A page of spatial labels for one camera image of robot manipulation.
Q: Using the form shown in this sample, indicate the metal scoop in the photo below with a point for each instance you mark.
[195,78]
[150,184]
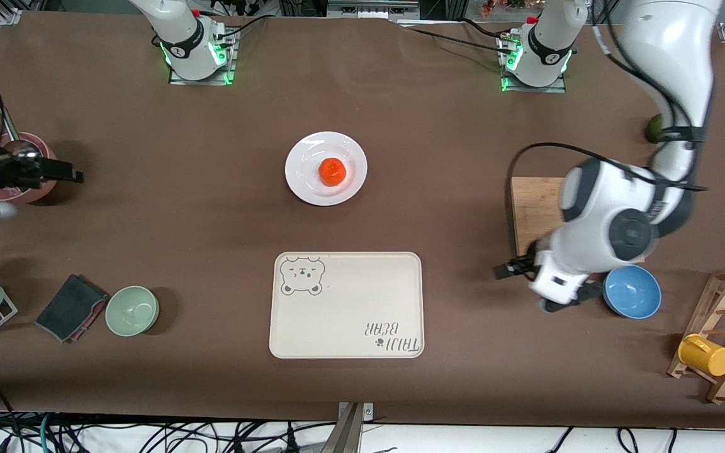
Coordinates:
[22,150]

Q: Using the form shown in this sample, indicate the wooden cutting board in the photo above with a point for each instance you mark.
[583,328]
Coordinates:
[535,207]

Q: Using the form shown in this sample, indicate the light green bowl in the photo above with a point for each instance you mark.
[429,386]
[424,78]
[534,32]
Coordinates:
[132,311]

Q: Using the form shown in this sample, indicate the blue bowl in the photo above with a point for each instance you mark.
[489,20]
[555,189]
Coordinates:
[636,292]

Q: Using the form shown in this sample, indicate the cream bear print tray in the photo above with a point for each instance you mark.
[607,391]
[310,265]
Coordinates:
[343,308]

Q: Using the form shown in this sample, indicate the green avocado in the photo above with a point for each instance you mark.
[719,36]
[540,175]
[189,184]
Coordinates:
[653,129]

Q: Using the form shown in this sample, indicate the white round plate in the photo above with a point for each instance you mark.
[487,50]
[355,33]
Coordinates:
[303,179]

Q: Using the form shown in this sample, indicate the yellow mug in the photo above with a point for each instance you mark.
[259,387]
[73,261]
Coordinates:
[708,357]

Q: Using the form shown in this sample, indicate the grey metal box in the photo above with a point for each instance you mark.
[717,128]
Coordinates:
[372,9]

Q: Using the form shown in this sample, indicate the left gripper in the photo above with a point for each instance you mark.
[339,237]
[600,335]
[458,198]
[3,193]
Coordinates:
[522,267]

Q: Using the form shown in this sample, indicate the pink bowl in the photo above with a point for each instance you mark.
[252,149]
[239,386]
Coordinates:
[44,151]

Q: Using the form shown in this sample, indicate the folded dark grey cloth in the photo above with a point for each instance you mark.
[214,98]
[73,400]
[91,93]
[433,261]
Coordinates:
[70,307]

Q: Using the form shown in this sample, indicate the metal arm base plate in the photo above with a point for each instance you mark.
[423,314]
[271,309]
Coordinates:
[557,85]
[229,63]

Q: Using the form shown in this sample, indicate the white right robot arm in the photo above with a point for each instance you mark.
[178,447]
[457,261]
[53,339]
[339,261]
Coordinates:
[183,44]

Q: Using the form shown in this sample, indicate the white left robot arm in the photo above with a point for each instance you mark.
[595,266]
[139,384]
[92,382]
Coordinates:
[608,214]

